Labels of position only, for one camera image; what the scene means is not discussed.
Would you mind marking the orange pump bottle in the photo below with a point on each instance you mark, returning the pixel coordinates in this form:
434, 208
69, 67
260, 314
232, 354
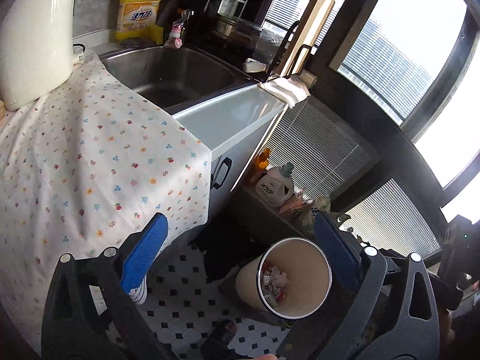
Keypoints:
260, 164

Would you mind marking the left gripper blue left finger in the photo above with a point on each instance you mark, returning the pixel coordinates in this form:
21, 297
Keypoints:
139, 251

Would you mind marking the white round trash bin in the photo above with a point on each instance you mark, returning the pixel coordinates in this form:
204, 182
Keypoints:
290, 280

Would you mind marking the white folded rag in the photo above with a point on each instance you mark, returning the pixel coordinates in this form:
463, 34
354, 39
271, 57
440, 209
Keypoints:
290, 90

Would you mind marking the grey cabinet right door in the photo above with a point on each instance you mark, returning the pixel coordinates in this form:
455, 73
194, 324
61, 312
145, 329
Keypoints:
227, 169

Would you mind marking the white laundry detergent bottle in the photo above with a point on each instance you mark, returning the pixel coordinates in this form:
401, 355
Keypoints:
277, 185

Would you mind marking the wooden cutting board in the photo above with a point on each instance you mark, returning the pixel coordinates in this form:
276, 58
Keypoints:
306, 34

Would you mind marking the person's right hand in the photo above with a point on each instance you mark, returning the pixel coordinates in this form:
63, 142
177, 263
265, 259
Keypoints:
459, 336

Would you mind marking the stainless steel sink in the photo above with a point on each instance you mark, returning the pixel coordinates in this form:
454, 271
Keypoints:
174, 79

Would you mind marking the pink small faucet bottle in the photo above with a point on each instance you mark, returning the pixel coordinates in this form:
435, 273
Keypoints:
175, 40

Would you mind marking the green white refill pouch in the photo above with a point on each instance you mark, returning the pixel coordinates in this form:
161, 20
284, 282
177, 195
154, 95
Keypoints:
310, 213

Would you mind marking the black dish rack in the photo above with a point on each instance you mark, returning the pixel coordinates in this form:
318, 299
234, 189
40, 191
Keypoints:
236, 30

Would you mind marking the yellow dish soap jug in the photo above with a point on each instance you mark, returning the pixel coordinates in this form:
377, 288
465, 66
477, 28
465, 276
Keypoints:
135, 17

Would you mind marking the white soap dish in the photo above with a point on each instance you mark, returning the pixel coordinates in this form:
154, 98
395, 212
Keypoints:
253, 66

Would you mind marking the floral white tablecloth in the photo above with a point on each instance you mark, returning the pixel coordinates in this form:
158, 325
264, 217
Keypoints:
82, 168

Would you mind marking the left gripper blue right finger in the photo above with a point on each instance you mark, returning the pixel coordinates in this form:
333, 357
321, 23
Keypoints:
342, 257

